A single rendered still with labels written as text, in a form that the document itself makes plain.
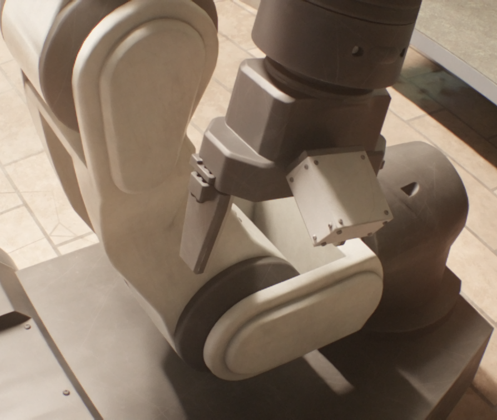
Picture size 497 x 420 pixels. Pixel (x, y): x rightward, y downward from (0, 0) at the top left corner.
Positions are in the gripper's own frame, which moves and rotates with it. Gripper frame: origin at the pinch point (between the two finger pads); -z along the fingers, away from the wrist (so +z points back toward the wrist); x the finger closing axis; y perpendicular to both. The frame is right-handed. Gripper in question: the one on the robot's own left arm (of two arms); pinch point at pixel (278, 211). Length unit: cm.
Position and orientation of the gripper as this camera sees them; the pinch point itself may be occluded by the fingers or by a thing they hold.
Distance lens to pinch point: 56.0
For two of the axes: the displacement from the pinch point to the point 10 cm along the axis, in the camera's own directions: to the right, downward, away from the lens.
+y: 5.4, 5.7, -6.3
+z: 2.4, -8.1, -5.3
